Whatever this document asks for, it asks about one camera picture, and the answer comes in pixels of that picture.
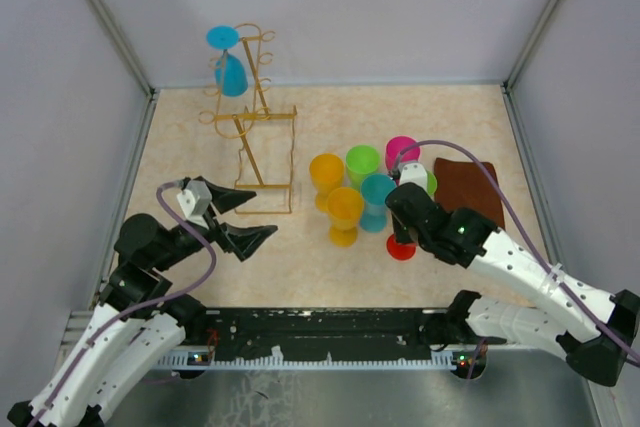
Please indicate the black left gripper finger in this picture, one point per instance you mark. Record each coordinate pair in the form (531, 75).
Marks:
(227, 199)
(243, 242)

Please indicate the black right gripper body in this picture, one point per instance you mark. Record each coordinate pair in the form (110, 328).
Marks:
(402, 233)

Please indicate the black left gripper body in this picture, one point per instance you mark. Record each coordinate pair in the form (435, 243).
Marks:
(212, 231)

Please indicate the green wine glass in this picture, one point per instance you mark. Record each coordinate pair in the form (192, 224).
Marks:
(361, 161)
(432, 184)

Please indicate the red wine glass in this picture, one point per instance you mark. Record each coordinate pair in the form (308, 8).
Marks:
(400, 245)

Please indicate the gold wire glass rack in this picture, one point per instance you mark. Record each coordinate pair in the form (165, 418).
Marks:
(263, 131)

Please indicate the teal wine glass front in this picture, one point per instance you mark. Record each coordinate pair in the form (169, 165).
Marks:
(374, 189)

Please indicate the teal wine glass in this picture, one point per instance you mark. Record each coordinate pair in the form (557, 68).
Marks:
(374, 189)
(229, 72)

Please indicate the pink wine glass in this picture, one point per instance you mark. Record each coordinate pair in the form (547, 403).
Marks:
(397, 144)

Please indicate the orange wine glass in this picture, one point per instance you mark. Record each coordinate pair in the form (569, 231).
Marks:
(345, 207)
(326, 171)

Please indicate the green wine glass front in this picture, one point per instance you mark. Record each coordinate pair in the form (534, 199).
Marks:
(361, 161)

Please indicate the orange wine glass front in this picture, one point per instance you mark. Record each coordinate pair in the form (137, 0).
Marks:
(326, 171)

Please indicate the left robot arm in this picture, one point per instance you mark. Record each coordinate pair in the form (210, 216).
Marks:
(137, 318)

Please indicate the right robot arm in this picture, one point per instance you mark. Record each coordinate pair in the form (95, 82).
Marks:
(589, 328)

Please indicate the brown cloth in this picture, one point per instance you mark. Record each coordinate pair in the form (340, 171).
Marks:
(463, 184)

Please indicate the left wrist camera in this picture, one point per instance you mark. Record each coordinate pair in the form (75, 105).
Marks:
(194, 201)

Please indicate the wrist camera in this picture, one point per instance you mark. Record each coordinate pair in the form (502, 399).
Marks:
(414, 172)
(194, 201)

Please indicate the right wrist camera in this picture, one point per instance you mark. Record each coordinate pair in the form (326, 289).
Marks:
(414, 172)

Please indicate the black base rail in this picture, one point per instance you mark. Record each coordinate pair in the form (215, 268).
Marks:
(317, 334)

